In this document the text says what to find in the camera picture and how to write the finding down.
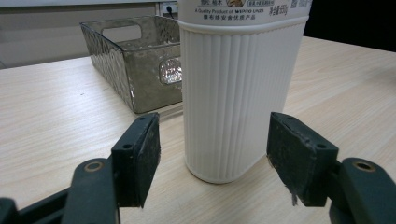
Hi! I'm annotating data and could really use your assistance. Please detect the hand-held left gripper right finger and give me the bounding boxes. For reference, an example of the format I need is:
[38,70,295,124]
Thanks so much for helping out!
[266,111,396,224]

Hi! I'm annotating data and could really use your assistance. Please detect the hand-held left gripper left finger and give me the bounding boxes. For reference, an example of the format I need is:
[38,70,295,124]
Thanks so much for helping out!
[62,112,162,224]

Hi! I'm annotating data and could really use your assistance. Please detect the white ribbed plastic bottle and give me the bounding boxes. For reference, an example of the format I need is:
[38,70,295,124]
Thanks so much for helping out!
[177,0,313,185]

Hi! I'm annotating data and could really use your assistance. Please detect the clear textured plastic basket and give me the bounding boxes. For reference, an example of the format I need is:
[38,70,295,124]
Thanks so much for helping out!
[79,15,183,115]

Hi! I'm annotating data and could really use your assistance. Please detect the white wall socket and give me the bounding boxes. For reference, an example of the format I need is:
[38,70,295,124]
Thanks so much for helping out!
[159,2,179,18]

